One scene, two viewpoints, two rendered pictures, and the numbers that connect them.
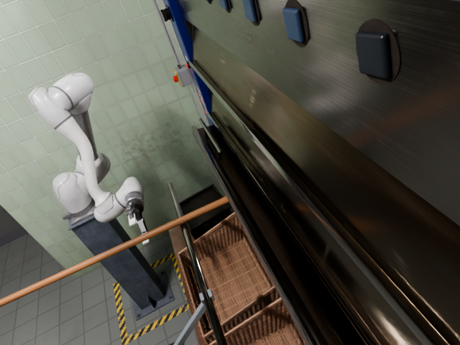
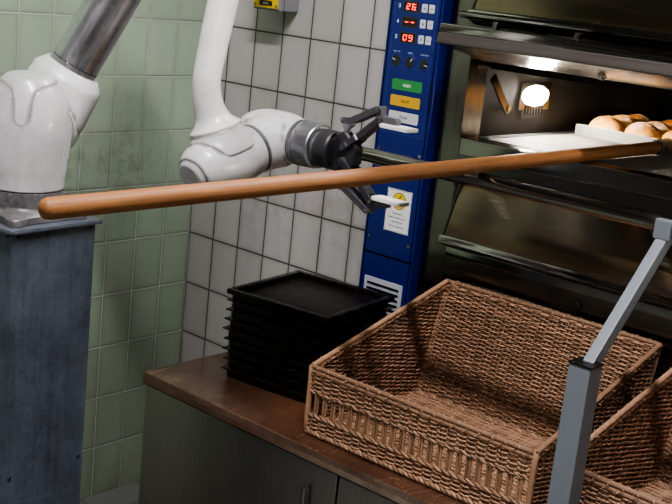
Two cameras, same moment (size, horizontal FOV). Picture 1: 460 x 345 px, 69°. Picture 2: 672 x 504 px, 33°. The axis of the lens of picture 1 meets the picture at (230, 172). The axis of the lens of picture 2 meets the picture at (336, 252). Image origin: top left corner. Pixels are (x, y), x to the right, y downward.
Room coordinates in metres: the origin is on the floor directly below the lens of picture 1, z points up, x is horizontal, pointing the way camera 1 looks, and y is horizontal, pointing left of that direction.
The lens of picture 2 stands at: (-0.34, 1.97, 1.52)
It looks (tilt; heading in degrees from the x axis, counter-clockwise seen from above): 14 degrees down; 317
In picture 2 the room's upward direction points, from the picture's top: 6 degrees clockwise
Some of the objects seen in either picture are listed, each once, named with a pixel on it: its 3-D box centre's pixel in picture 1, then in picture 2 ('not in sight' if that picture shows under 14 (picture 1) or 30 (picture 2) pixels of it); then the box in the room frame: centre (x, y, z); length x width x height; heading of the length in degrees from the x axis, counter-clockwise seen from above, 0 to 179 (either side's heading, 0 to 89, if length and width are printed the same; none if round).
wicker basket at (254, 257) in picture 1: (229, 271); (481, 387); (1.10, 0.18, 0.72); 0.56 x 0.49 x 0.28; 8
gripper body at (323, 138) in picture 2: (136, 211); (340, 151); (1.27, 0.49, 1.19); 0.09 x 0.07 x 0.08; 6
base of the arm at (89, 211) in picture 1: (79, 209); (15, 200); (1.69, 0.95, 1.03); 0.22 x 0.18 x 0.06; 101
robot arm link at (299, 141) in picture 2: (135, 202); (312, 145); (1.34, 0.50, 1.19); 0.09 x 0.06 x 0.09; 96
